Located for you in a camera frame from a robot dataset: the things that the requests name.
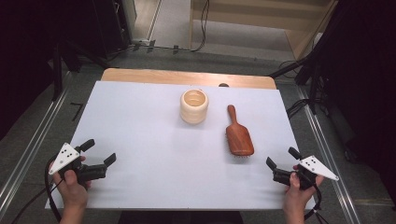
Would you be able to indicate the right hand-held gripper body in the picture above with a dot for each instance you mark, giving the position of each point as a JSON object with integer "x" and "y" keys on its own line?
{"x": 316, "y": 166}

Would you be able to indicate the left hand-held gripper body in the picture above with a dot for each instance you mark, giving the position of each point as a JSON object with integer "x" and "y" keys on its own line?
{"x": 63, "y": 157}

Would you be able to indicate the brown wooden hairbrush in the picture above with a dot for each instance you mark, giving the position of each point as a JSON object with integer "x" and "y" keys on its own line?
{"x": 239, "y": 138}

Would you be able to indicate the cream wooden cup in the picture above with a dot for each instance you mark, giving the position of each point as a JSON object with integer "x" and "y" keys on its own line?
{"x": 194, "y": 107}

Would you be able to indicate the person's left hand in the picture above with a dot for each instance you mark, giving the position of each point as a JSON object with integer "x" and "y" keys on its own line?
{"x": 73, "y": 189}

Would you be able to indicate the person's right hand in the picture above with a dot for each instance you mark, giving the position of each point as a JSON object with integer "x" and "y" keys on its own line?
{"x": 294, "y": 194}

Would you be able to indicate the white board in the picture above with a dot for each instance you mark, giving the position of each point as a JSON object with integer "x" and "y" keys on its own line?
{"x": 162, "y": 168}

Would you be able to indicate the black metal stand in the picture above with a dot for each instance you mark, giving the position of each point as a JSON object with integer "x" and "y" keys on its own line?
{"x": 57, "y": 71}
{"x": 313, "y": 81}

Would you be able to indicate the wooden table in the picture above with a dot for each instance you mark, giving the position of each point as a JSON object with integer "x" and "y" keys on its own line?
{"x": 155, "y": 75}

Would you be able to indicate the dark curtain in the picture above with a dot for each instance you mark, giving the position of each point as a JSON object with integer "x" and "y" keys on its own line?
{"x": 364, "y": 77}
{"x": 25, "y": 56}

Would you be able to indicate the black cabinet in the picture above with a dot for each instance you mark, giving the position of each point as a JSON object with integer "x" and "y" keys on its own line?
{"x": 109, "y": 28}

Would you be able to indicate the light wooden shelf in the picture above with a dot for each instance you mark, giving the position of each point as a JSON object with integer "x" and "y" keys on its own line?
{"x": 246, "y": 18}

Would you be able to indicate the metal floor rail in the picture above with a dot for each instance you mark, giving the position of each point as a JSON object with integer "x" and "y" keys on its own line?
{"x": 330, "y": 161}
{"x": 34, "y": 146}

